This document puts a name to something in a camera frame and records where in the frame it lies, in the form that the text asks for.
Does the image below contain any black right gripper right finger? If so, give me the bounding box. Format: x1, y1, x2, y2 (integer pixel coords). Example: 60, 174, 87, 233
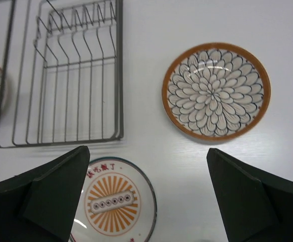
206, 148, 293, 241

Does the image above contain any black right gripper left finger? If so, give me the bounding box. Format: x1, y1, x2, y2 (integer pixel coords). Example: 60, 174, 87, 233
0, 146, 90, 241

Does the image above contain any white plate orange sunburst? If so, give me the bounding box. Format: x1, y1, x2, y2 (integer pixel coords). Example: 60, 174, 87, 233
69, 157, 157, 242

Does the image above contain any grey wire dish rack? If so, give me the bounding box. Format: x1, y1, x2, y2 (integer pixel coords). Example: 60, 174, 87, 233
0, 1, 124, 148

